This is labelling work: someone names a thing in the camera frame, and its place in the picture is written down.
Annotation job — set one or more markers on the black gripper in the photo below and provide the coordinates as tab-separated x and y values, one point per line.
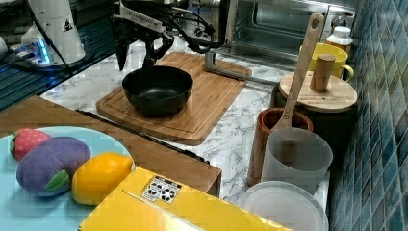
144	20

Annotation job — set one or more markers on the black bowl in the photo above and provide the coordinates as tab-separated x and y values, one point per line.
158	91

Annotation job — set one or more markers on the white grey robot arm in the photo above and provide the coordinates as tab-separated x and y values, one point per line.
57	40

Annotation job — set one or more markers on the bamboo cutting board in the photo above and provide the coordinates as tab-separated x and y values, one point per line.
211	96

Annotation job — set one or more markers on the stainless toaster oven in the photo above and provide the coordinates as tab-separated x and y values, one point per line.
270	31

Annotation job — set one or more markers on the yellow toy lemon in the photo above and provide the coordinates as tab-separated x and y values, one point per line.
98	176

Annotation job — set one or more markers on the red toy strawberry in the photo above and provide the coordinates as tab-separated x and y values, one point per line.
24	140

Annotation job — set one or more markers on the brown wooden utensil holder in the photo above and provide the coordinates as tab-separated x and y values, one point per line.
266	120

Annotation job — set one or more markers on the purple toy eggplant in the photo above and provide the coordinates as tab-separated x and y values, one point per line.
47	170

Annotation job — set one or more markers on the yellow cereal box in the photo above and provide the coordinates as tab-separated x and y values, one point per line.
147	201

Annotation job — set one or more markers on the wooden spoon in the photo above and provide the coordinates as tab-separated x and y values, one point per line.
305	55

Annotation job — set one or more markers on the frosted plastic cup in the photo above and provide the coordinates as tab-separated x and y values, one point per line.
298	157

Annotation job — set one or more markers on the light blue plate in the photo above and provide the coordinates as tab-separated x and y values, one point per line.
21	211

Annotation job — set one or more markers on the canister with wooden lid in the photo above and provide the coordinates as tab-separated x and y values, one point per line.
332	110

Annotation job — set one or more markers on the yellow mug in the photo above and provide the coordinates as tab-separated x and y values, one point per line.
340	68

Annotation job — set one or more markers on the bottle with white cap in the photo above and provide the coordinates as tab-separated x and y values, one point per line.
340	37

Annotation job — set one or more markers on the clear lidded plastic container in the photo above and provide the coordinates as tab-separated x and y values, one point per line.
287	205

